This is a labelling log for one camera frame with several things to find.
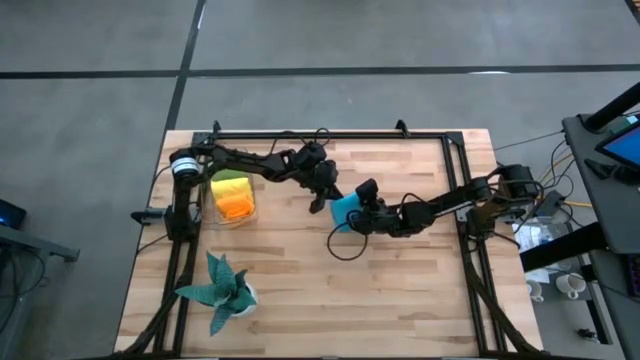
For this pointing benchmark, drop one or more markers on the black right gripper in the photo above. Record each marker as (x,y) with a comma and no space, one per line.
(370,192)

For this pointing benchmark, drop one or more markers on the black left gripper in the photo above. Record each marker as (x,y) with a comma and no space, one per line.
(327,175)

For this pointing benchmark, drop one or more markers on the blue microfiber towel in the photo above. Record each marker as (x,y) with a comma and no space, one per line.
(345,210)

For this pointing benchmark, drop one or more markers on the orange microfiber towel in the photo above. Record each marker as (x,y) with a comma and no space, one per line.
(235,207)

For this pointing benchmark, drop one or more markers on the yellow microfiber towel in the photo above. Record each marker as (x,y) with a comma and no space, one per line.
(230,187)

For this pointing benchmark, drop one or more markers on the green microfiber towel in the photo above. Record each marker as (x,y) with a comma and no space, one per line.
(230,174)

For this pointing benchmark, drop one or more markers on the clear plastic basket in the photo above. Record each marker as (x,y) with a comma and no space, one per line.
(207,210)

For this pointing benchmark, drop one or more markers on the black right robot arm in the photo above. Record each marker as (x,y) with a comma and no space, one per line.
(460,200)

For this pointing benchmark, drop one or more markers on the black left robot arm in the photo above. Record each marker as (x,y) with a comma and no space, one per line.
(250,160)

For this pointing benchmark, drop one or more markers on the white plant pot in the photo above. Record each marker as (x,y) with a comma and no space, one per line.
(250,302)

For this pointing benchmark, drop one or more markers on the green artificial plant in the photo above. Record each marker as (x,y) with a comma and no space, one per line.
(220,295)

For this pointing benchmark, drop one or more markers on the white paper sheets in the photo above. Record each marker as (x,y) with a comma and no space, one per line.
(530,237)

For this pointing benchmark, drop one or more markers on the black power adapter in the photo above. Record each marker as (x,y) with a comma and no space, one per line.
(554,202)

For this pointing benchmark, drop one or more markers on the white mug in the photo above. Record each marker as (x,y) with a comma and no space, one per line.
(534,290)
(570,285)

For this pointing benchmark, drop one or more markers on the black side desk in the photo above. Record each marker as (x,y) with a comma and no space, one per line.
(600,220)

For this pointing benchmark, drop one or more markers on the black monitor base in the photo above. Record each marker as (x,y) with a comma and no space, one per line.
(625,174)

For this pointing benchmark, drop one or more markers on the black power plug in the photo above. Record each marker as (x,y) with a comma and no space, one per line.
(586,333)

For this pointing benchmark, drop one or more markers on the tablet with blue screen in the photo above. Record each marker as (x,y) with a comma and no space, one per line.
(627,147)

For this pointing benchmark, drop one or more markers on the black keyboard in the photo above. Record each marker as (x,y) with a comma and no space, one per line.
(635,275)

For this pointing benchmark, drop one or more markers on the grey desk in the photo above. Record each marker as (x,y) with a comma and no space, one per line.
(35,243)

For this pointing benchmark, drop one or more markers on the black device with blue light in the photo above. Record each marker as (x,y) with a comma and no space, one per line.
(11,215)

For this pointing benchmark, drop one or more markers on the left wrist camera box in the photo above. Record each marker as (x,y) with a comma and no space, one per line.
(326,174)

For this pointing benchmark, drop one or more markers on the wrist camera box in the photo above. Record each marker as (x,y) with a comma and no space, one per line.
(326,174)
(387,222)

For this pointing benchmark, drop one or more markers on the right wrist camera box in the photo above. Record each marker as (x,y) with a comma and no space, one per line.
(387,222)

